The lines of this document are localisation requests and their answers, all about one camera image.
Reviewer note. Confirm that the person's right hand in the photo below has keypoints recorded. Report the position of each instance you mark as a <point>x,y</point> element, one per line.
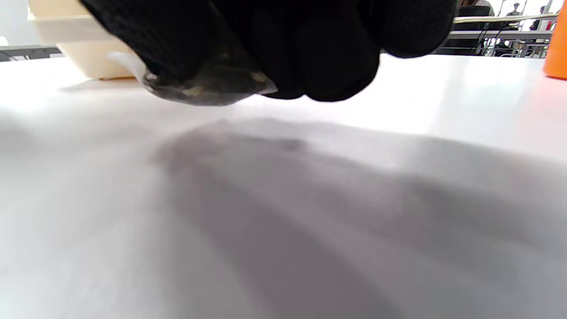
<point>274,40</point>

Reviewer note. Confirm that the clear plastic tea bag packet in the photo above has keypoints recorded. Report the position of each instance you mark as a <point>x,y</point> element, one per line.
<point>208,86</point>

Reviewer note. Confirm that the cream plastic container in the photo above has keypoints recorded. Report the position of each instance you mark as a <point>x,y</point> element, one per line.
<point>75,40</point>

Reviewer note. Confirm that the orange container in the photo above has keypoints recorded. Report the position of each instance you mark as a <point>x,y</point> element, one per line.
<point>557,44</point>

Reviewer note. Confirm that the background desk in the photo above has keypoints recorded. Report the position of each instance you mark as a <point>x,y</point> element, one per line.
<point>500,26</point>

